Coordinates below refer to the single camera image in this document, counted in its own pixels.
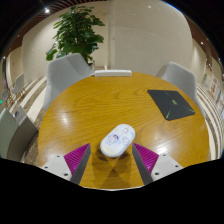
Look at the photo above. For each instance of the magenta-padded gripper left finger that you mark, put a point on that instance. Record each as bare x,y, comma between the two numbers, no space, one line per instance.
76,159

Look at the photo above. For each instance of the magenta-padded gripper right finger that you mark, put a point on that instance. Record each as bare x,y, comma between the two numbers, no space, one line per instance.
147,159

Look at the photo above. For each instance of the white cartoon-print computer mouse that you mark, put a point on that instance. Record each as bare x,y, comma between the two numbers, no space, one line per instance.
117,140

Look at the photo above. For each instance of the black mouse pad green lines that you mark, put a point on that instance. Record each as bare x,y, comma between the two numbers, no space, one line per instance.
170,104

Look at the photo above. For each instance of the grey shell chair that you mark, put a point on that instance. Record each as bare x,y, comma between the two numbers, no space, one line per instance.
63,76
19,85
181,80
13,136

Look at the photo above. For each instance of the red white sign board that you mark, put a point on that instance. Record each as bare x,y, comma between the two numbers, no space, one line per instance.
213,86

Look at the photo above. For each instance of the green leafy potted plant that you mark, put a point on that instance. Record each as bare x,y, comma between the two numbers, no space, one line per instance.
76,33

